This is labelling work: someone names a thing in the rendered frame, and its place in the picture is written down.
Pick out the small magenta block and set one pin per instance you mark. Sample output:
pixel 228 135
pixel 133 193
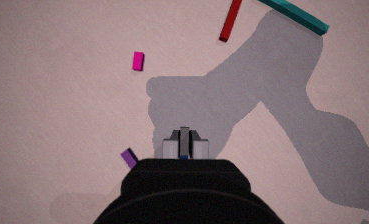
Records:
pixel 138 61

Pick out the turquoise rod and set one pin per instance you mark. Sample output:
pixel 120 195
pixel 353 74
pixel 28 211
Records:
pixel 298 15

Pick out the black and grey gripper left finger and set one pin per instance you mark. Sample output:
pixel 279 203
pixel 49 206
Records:
pixel 171 147

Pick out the red rod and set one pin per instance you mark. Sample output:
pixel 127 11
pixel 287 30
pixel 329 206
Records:
pixel 228 25

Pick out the grey rod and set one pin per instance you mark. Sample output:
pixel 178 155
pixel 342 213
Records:
pixel 184 141

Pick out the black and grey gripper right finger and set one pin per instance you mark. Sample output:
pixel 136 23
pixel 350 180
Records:
pixel 198 148

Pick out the purple rod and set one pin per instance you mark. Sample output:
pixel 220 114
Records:
pixel 129 158

